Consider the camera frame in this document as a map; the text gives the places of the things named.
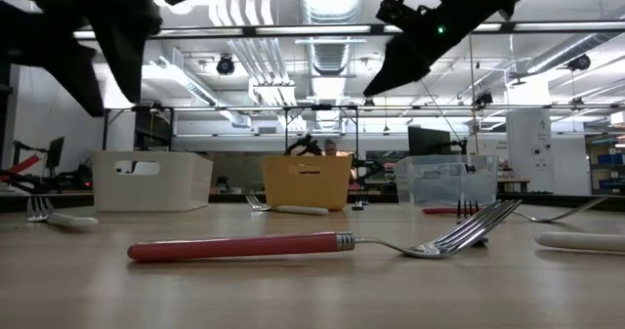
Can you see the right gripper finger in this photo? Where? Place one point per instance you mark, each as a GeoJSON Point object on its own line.
{"type": "Point", "coordinates": [403, 65]}

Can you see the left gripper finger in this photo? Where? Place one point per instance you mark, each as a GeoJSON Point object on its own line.
{"type": "Point", "coordinates": [44, 41]}
{"type": "Point", "coordinates": [127, 46]}

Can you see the orange plastic bin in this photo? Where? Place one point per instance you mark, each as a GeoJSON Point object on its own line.
{"type": "Point", "coordinates": [307, 192]}

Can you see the red background arm link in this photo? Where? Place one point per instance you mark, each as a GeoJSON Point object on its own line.
{"type": "Point", "coordinates": [24, 165]}

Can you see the black background robot arm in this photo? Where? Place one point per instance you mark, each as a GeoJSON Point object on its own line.
{"type": "Point", "coordinates": [368, 165]}
{"type": "Point", "coordinates": [305, 146]}

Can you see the person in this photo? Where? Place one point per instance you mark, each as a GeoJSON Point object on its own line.
{"type": "Point", "coordinates": [330, 147]}

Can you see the small black monitor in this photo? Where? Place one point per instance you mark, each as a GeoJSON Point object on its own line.
{"type": "Point", "coordinates": [55, 153]}

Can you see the clear plastic bin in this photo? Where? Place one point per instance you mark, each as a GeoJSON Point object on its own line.
{"type": "Point", "coordinates": [439, 182]}

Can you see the white pillar with signs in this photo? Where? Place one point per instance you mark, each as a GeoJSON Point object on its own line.
{"type": "Point", "coordinates": [529, 138]}

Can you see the white plastic bin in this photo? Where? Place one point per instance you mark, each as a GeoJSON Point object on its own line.
{"type": "Point", "coordinates": [171, 187]}

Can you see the wooden background table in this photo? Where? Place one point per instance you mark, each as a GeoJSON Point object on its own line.
{"type": "Point", "coordinates": [512, 180]}

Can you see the shelf with blue bins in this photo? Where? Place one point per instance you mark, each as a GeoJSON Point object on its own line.
{"type": "Point", "coordinates": [605, 173]}

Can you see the black hanging camera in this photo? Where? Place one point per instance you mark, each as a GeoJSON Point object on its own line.
{"type": "Point", "coordinates": [483, 99]}

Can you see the black background workstation frame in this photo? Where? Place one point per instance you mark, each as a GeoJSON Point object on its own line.
{"type": "Point", "coordinates": [322, 107]}

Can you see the silver ceiling duct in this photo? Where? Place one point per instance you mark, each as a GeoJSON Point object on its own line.
{"type": "Point", "coordinates": [332, 7]}

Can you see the black dome ceiling camera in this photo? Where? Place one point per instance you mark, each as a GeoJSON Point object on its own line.
{"type": "Point", "coordinates": [579, 62]}
{"type": "Point", "coordinates": [225, 65]}

